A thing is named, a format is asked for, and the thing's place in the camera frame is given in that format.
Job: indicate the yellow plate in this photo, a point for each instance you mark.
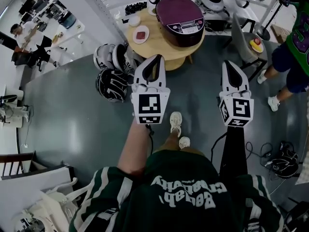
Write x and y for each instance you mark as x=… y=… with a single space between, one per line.
x=257 y=48

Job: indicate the tan shorts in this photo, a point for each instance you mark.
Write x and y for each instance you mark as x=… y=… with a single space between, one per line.
x=190 y=151

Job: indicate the wooden pallet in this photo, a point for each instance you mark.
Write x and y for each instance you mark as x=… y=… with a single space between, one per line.
x=281 y=34

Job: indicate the person's left forearm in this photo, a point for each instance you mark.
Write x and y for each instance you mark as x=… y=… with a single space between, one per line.
x=135 y=149

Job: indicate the purple rice cooker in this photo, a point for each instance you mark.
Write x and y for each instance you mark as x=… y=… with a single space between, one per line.
x=176 y=11

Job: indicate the black white patterned helmet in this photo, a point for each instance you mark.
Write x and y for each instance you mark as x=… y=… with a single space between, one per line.
x=111 y=86

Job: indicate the small white bowl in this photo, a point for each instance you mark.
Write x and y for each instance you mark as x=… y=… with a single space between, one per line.
x=134 y=21

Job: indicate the red apple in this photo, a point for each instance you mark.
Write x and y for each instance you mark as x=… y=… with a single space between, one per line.
x=257 y=41

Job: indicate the round wooden table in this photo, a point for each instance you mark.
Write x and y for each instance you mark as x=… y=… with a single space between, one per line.
x=157 y=49

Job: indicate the grey chair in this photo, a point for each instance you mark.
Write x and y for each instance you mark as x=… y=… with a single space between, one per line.
x=246 y=49

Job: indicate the white machine with black head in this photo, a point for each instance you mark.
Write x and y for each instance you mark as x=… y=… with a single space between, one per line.
x=14 y=115

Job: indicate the pile of black small parts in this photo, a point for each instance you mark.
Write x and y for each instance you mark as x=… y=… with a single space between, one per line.
x=135 y=8

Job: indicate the white ornate chair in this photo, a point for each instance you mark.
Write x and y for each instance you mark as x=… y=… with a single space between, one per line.
x=51 y=211

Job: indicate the red square food block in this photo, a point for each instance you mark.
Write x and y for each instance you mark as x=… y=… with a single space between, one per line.
x=141 y=35

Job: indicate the person's right white shoe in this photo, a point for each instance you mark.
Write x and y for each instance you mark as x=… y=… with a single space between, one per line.
x=184 y=142

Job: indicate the white long desk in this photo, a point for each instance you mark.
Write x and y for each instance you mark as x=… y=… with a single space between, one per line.
x=74 y=30

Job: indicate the black standing fan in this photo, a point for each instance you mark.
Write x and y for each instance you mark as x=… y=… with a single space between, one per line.
x=264 y=34

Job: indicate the person's right forearm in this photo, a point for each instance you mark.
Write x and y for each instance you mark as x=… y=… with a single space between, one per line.
x=234 y=151

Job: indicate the white metal shelf rack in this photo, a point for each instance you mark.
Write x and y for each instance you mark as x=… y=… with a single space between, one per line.
x=101 y=6

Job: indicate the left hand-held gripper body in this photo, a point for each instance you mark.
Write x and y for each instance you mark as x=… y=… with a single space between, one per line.
x=149 y=105

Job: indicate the white side table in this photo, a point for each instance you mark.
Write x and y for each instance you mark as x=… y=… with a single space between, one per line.
x=29 y=180

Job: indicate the black bracket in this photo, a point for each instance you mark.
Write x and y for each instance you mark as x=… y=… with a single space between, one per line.
x=125 y=20

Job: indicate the dark green striped shirt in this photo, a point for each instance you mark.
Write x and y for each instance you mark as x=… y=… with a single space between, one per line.
x=181 y=214

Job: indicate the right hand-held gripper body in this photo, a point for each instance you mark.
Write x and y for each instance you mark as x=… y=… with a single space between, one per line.
x=237 y=110

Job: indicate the person's left white shoe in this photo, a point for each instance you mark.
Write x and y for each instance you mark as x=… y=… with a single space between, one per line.
x=175 y=122

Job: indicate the dark wooden railing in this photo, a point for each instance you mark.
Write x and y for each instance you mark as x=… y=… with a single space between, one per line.
x=14 y=157

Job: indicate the white plug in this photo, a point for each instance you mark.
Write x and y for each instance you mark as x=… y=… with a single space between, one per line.
x=24 y=145

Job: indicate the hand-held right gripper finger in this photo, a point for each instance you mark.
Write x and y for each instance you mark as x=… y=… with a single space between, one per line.
x=225 y=78
x=244 y=83

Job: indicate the person's white shoe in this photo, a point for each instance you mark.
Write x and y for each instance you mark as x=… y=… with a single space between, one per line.
x=184 y=142
x=175 y=122

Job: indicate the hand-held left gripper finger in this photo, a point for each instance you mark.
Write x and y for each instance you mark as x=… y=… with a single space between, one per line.
x=141 y=69
x=162 y=78

